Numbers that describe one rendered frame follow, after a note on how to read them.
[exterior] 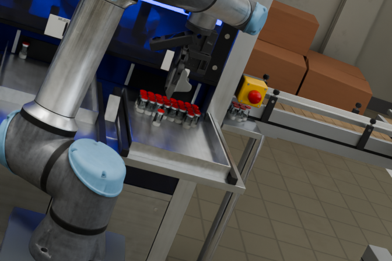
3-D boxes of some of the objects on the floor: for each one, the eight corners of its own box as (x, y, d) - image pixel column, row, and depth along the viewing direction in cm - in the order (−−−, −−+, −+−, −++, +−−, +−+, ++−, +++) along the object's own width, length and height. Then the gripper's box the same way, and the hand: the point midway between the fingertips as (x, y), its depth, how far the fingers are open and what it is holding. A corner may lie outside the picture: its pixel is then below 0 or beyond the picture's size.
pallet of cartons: (335, 102, 628) (368, 32, 605) (369, 147, 544) (409, 68, 521) (208, 60, 601) (238, -14, 578) (223, 102, 517) (258, 16, 494)
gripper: (221, 37, 181) (192, 110, 188) (214, 25, 191) (186, 95, 198) (189, 27, 179) (161, 102, 186) (184, 16, 188) (157, 87, 196)
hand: (166, 91), depth 191 cm, fingers closed
